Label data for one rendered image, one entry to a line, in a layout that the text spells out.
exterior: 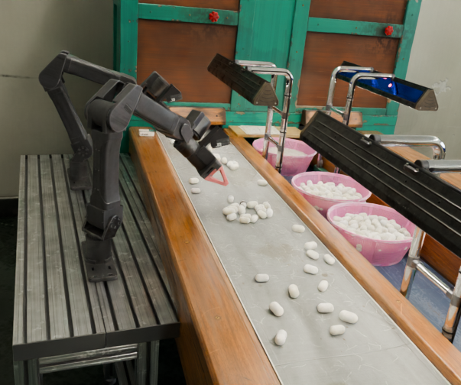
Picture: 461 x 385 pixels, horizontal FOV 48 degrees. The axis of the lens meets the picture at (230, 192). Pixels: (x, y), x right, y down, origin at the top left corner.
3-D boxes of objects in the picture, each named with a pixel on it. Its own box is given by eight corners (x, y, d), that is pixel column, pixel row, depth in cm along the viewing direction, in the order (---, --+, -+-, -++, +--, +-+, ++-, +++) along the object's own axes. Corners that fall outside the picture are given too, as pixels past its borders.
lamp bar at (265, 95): (253, 105, 151) (255, 81, 149) (206, 70, 207) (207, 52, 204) (278, 106, 154) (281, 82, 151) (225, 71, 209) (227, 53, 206)
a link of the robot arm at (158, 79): (169, 82, 182) (144, 58, 178) (170, 87, 175) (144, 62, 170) (147, 106, 184) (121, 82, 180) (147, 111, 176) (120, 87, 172)
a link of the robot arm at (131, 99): (173, 117, 147) (99, 70, 122) (196, 124, 143) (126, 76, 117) (157, 156, 147) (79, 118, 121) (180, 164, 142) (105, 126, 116)
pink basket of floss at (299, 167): (297, 184, 199) (300, 160, 196) (238, 167, 212) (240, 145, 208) (323, 168, 221) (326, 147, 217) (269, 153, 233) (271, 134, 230)
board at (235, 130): (237, 137, 221) (237, 134, 221) (228, 127, 235) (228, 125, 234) (307, 137, 230) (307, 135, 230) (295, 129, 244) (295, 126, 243)
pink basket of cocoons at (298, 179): (328, 234, 160) (333, 205, 156) (272, 202, 179) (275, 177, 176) (382, 218, 175) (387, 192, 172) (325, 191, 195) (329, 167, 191)
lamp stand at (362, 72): (333, 192, 195) (354, 72, 179) (312, 173, 213) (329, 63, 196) (377, 191, 200) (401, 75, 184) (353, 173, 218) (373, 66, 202)
